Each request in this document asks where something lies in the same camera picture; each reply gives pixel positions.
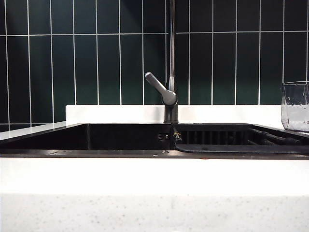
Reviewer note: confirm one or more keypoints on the grey metal faucet lever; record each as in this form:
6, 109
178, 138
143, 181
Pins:
157, 85

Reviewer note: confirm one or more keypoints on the clear faceted glass mug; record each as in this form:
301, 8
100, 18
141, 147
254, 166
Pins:
295, 108

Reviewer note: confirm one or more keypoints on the black undermount sink basin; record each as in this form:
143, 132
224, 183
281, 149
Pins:
96, 140

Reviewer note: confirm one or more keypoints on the dark metal gooseneck faucet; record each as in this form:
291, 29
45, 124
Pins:
172, 48

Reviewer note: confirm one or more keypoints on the small black yellow clip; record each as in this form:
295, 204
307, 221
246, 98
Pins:
177, 135

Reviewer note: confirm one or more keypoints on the black slatted drain basket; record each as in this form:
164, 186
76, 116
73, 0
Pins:
229, 148

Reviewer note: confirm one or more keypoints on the black rack rods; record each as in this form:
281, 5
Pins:
275, 138

